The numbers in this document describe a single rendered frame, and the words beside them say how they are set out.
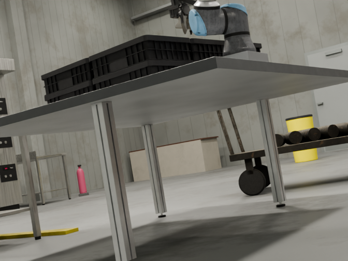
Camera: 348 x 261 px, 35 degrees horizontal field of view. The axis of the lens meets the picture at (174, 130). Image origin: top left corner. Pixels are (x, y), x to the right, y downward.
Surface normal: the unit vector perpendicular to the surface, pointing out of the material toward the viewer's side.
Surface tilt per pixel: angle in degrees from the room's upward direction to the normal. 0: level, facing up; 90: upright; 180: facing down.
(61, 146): 90
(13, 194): 90
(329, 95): 90
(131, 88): 90
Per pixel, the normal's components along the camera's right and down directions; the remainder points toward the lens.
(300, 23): -0.58, 0.05
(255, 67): 0.80, -0.16
